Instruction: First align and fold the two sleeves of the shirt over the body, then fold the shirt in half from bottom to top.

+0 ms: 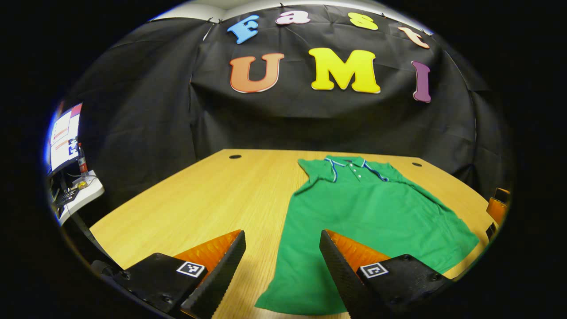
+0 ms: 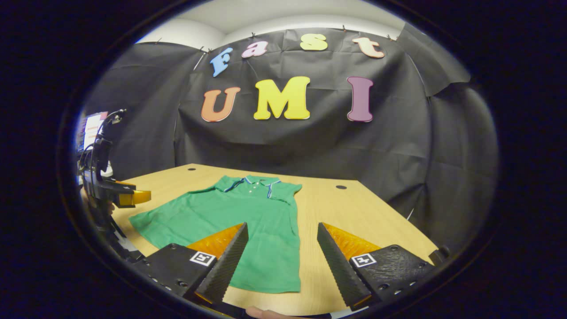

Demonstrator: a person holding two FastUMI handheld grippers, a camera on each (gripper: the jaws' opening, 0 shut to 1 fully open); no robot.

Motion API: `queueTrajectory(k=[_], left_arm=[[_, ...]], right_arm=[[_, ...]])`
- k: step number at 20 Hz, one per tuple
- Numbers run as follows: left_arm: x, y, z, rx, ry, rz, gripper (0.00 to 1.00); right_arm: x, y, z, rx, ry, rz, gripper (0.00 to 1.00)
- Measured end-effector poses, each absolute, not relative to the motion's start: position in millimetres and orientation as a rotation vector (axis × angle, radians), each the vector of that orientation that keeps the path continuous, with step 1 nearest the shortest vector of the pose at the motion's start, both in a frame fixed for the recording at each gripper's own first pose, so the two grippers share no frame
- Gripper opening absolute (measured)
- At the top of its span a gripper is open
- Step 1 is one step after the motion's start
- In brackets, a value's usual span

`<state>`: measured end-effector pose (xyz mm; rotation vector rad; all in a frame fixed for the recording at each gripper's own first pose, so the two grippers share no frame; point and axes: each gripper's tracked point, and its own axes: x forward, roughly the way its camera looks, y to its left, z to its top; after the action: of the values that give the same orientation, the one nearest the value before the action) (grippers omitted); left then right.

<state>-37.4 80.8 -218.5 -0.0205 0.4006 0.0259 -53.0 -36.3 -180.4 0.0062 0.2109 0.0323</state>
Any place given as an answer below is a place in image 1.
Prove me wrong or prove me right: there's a computer monitor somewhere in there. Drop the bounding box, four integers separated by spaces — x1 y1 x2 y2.
47 103 83 175

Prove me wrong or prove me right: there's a white side table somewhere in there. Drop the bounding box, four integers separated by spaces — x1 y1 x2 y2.
55 171 105 226

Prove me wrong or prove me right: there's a black backdrop cloth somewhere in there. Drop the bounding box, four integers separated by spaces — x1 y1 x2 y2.
66 4 514 209

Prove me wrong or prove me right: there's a green T-shirt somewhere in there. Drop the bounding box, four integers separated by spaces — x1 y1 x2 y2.
255 155 480 316

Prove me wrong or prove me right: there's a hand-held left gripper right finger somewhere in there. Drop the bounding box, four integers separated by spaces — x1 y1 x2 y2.
319 229 453 319

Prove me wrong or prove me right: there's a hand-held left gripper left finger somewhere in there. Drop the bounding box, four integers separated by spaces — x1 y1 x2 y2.
117 230 247 319

